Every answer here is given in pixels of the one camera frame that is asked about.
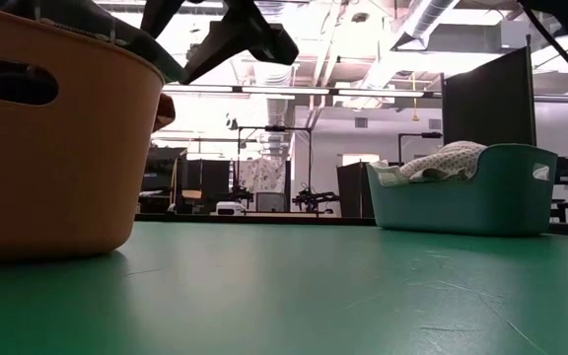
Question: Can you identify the yellow hanging cord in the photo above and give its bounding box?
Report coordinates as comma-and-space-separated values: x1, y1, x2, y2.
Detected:
410, 72, 421, 122

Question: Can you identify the black table frame rail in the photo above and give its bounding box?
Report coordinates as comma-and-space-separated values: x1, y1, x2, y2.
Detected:
134, 212, 380, 228

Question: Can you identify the black frame stand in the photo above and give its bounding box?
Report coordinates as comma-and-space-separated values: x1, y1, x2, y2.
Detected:
396, 130, 444, 167
236, 124, 314, 214

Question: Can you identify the grey box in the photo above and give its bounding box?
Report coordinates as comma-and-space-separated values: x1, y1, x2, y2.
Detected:
254, 191, 287, 214

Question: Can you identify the silver ceiling air duct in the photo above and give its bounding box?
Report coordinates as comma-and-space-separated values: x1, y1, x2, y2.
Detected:
390, 0, 461, 52
251, 61, 298, 159

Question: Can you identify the light grey waffle towel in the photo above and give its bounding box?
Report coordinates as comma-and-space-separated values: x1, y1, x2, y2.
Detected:
398, 140, 489, 183

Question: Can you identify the grey checked towel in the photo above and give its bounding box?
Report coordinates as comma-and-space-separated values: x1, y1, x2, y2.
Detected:
0, 0, 187, 84

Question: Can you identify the plain white towel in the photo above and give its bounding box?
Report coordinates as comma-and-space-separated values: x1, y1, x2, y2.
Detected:
369, 158, 409, 187

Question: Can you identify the white patterned cloth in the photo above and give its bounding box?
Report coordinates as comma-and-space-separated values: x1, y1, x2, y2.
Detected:
238, 157, 287, 194

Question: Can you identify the orange towel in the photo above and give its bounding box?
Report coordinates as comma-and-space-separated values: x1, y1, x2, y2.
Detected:
152, 92, 178, 133

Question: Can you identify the black cabinet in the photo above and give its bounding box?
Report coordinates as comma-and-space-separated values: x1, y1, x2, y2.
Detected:
335, 161, 377, 220

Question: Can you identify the orange plastic basket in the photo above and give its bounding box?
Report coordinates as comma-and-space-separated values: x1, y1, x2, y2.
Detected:
0, 2, 167, 261

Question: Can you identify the green plastic basket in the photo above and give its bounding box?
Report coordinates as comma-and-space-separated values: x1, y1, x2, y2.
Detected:
365, 143, 559, 238

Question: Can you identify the small black monitor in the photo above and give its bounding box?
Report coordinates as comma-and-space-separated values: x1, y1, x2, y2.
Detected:
554, 156, 568, 186

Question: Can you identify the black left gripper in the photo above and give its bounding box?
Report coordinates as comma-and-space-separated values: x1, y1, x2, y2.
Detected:
139, 0, 301, 85

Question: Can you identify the black divider panel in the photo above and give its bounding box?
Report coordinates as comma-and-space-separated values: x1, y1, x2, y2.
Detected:
440, 34, 540, 148

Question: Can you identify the ceiling light strip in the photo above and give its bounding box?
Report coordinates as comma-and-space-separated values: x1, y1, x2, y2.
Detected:
162, 82, 443, 99

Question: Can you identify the black computer monitor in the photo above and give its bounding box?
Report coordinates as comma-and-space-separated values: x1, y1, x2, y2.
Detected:
187, 159, 231, 214
139, 146, 190, 214

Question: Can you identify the small white device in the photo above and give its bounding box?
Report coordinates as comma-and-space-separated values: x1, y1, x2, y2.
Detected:
215, 200, 247, 216

